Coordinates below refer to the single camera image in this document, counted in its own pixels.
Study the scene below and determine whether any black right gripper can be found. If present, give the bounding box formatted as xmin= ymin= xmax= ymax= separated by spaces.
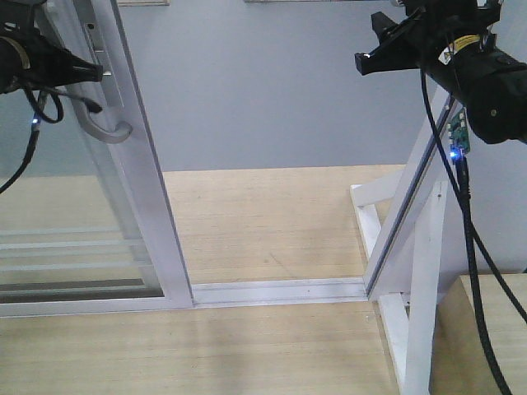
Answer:
xmin=355 ymin=1 xmax=505 ymax=76

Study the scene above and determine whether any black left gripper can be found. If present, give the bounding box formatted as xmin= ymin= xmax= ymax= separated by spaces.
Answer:
xmin=1 ymin=1 xmax=103 ymax=94

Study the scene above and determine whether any white framed sliding glass door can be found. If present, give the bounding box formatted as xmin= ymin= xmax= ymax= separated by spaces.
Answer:
xmin=1 ymin=1 xmax=194 ymax=318

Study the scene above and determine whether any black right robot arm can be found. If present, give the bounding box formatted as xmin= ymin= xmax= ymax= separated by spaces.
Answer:
xmin=355 ymin=1 xmax=526 ymax=144

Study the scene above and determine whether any silver door latch lock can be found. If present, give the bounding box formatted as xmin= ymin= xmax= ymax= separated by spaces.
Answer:
xmin=81 ymin=1 xmax=124 ymax=107

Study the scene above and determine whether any aluminium floor door track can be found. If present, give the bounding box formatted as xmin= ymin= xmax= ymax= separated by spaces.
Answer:
xmin=192 ymin=277 xmax=368 ymax=309

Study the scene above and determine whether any green circuit board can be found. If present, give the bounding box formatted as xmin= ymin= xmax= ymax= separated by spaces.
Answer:
xmin=447 ymin=107 xmax=470 ymax=162

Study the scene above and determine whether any light wooden base platform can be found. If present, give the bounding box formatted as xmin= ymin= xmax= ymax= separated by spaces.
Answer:
xmin=1 ymin=165 xmax=398 ymax=394

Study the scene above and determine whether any white triangular support brace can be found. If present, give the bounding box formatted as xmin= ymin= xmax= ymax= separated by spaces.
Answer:
xmin=350 ymin=181 xmax=447 ymax=394

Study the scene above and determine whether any light wooden box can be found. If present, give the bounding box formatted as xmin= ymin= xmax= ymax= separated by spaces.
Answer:
xmin=431 ymin=275 xmax=526 ymax=395

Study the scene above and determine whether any silver door pull handle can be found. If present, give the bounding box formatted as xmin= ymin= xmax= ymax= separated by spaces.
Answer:
xmin=71 ymin=100 xmax=133 ymax=144

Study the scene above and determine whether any black cable left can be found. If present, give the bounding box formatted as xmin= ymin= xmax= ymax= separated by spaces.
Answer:
xmin=0 ymin=80 xmax=104 ymax=195

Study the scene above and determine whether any white door frame post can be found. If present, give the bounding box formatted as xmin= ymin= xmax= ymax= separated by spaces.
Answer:
xmin=352 ymin=88 xmax=464 ymax=300

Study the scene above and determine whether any black braided cable right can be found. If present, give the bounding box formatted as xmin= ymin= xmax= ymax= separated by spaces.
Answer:
xmin=419 ymin=65 xmax=527 ymax=395

